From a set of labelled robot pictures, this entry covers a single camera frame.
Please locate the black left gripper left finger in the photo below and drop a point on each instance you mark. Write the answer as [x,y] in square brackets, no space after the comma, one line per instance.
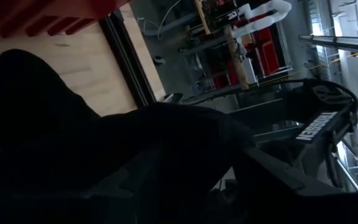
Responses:
[113,186]

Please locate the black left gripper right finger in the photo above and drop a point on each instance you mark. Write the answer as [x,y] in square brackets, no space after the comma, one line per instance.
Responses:
[284,174]

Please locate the black garment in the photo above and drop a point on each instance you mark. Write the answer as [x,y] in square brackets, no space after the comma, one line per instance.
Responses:
[104,149]

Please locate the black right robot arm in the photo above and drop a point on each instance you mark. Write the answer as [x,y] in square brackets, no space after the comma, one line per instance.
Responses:
[315,124]

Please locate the red plastic laundry bin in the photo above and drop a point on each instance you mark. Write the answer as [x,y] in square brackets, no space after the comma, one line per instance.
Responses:
[42,15]

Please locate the red background cabinet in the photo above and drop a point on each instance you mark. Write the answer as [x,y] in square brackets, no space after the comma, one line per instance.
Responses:
[266,53]

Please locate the grey metal beam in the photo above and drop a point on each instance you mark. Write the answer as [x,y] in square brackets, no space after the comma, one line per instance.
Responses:
[340,43]

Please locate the white padded tube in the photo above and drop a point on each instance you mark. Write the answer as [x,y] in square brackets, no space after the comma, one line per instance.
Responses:
[259,18]

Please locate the wooden post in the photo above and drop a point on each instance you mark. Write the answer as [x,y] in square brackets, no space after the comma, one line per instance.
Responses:
[236,59]

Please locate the black metal table frame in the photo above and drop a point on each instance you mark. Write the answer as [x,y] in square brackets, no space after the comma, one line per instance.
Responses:
[129,62]

